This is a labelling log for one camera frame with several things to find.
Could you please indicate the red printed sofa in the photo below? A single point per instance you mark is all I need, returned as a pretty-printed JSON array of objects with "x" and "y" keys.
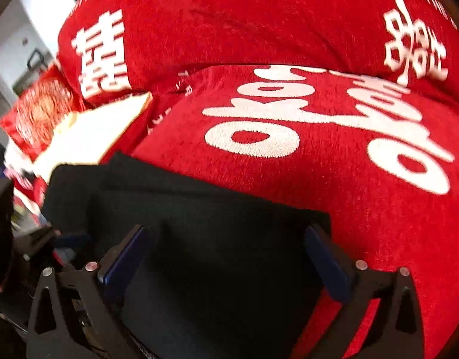
[{"x": 289, "y": 157}]

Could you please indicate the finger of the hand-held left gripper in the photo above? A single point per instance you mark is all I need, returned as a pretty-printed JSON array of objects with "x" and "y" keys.
[{"x": 46, "y": 241}]

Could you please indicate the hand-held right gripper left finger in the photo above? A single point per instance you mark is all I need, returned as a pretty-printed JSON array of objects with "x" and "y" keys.
[{"x": 122, "y": 265}]

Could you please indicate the black pants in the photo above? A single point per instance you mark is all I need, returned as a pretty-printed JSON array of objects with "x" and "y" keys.
[{"x": 222, "y": 254}]

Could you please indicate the cream folded cloth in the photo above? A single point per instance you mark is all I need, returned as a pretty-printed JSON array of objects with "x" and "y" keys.
[{"x": 91, "y": 134}]

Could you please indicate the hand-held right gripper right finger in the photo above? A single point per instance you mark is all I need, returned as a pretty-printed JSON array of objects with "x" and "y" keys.
[{"x": 328, "y": 265}]

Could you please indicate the red gold patterned pillow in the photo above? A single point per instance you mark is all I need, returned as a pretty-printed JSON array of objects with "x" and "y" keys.
[{"x": 38, "y": 112}]

